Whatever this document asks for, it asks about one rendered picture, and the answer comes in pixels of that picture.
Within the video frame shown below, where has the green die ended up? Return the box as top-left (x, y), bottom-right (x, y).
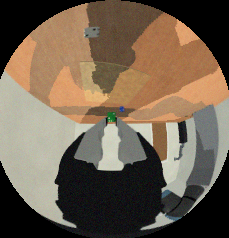
top-left (107, 112), bottom-right (116, 122)

